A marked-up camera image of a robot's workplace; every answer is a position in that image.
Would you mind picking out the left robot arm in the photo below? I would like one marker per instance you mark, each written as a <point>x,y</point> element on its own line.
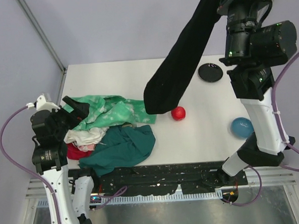
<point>52,168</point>

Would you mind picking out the grey aluminium frame post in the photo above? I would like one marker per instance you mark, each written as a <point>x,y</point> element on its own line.
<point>41,34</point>

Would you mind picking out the red cloth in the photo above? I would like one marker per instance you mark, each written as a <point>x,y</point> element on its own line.
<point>74,153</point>

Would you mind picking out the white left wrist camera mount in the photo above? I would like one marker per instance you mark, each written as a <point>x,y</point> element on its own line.
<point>43,102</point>

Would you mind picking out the green tie-dye cloth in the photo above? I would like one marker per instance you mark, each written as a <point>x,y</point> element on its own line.
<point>106,111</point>

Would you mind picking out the white printed cloth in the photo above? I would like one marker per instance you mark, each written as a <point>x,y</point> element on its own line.
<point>85,137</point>

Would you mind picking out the red ball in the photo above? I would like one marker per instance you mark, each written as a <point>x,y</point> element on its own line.
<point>178,113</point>

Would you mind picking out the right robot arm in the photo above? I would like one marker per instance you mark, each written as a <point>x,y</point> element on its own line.
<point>252,50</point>

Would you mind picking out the blue bowl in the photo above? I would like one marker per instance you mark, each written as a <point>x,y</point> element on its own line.
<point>242,127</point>

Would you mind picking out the pink patterned cloth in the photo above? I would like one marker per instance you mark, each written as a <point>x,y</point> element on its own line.
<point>86,148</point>

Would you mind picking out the black cloth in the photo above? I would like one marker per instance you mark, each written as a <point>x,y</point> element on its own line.
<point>164,90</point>

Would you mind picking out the black round plate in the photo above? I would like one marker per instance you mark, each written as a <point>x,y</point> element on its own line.
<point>210,72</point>

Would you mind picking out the black table edge rail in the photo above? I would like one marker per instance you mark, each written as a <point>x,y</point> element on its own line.
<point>163,180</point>

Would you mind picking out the white slotted cable duct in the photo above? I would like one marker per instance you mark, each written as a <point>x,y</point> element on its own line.
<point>176,197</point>

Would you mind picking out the dark teal cloth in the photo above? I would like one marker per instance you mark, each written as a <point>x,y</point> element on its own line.
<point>122,146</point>

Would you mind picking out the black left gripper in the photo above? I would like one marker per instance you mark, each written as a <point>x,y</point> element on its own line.
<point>66,115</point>

